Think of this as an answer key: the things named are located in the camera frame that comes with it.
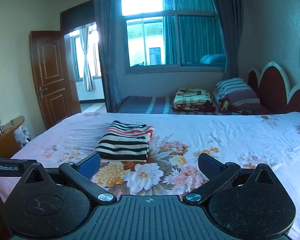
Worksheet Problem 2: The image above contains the striped dinosaur knit sweater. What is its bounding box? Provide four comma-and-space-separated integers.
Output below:
94, 120, 155, 162

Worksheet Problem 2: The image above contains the wooden side table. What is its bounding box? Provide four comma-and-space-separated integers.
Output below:
0, 115, 25, 158

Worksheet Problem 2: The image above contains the white floral bed quilt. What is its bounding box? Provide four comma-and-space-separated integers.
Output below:
15, 112, 300, 239

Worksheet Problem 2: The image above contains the striped pillow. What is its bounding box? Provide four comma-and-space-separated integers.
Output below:
213, 77, 261, 111

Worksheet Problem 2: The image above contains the folded yellow patterned blanket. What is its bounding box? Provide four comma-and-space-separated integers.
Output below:
172, 87, 216, 112

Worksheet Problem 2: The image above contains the brown wooden door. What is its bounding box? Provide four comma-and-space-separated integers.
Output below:
30, 31, 81, 129

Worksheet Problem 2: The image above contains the striped purple bed sheet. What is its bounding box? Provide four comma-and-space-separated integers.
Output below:
118, 96, 271, 115

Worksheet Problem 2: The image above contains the white balcony curtain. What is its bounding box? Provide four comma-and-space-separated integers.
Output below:
79, 27, 95, 92

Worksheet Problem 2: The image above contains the red heart-shaped headboard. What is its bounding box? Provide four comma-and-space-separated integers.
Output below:
247, 61, 300, 114

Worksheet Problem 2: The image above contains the large sliding window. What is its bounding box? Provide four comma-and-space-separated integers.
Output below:
121, 0, 226, 72

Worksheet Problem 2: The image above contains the grey right curtain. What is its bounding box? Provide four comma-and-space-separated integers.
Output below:
213, 0, 243, 79

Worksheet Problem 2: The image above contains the grey curtain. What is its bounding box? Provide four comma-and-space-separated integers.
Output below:
94, 0, 121, 113
213, 0, 243, 79

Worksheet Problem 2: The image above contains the grey left curtain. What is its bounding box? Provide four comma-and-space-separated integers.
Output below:
94, 0, 121, 113

